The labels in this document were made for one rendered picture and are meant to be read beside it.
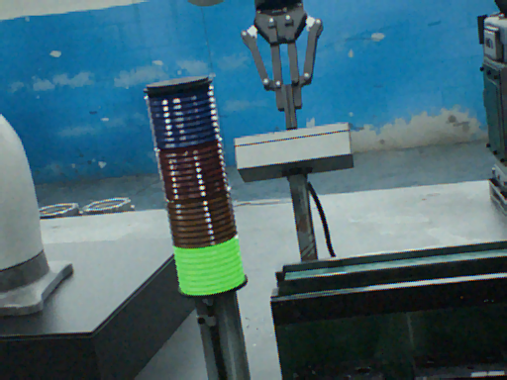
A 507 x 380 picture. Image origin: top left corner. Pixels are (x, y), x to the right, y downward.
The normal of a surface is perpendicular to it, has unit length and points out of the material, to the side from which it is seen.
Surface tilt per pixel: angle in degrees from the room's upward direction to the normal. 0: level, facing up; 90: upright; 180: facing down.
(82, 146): 90
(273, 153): 61
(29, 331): 2
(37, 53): 90
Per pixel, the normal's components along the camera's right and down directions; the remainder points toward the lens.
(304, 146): -0.15, -0.26
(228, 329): -0.08, 0.24
